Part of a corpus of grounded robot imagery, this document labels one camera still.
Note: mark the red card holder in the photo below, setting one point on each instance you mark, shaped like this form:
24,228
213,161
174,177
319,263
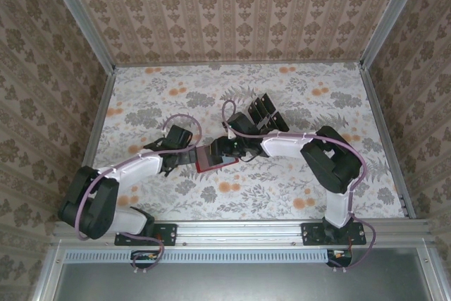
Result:
204,160

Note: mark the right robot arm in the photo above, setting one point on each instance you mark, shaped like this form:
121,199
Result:
324,163

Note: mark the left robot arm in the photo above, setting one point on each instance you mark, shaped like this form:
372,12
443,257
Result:
102,206

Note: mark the floral table cover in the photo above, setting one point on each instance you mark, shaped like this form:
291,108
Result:
246,195

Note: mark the black connector box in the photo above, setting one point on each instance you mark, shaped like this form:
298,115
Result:
144,258
340,258

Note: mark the grey metal panel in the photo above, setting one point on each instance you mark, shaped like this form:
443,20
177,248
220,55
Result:
239,283

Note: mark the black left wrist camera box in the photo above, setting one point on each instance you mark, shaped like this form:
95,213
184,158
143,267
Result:
179,137

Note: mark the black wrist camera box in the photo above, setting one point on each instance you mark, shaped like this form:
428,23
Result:
240,123
179,137

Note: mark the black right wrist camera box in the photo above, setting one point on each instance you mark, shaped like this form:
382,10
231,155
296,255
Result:
240,123

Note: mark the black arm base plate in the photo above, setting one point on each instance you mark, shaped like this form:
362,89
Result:
313,234
165,234

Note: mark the aluminium table edge rail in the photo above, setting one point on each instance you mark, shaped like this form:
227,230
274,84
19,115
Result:
387,139
100,121

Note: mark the aluminium front rail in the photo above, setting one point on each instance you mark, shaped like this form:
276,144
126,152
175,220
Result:
239,232

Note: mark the aluminium frame post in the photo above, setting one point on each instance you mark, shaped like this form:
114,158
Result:
391,15
79,15

